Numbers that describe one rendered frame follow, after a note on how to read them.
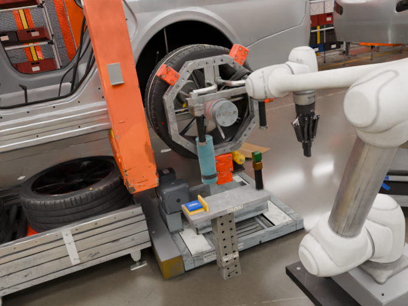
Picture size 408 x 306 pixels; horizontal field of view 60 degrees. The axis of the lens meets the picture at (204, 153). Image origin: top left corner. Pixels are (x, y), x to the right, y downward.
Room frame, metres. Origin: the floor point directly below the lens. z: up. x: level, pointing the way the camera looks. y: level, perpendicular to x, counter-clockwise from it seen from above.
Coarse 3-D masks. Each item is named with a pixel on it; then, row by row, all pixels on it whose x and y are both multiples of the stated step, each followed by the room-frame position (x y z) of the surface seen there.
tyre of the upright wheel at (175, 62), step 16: (192, 48) 1.99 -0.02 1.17; (208, 48) 1.98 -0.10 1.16; (224, 48) 2.02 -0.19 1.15; (160, 64) 2.05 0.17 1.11; (176, 64) 1.92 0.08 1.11; (160, 80) 1.90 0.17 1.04; (144, 96) 2.07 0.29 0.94; (160, 96) 1.88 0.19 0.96; (160, 112) 1.88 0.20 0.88; (160, 128) 1.88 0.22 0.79; (176, 144) 1.90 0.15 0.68
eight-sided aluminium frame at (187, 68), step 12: (192, 60) 1.92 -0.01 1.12; (204, 60) 1.88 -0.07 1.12; (216, 60) 1.90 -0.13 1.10; (228, 60) 1.92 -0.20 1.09; (180, 72) 1.88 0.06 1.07; (180, 84) 1.84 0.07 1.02; (168, 96) 1.81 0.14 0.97; (168, 108) 1.81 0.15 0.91; (252, 108) 2.01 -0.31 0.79; (168, 120) 1.82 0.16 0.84; (252, 120) 1.96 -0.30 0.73; (168, 132) 1.86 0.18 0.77; (240, 132) 1.98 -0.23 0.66; (180, 144) 1.82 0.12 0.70; (192, 144) 1.84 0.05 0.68; (228, 144) 1.92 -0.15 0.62; (240, 144) 1.93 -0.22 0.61
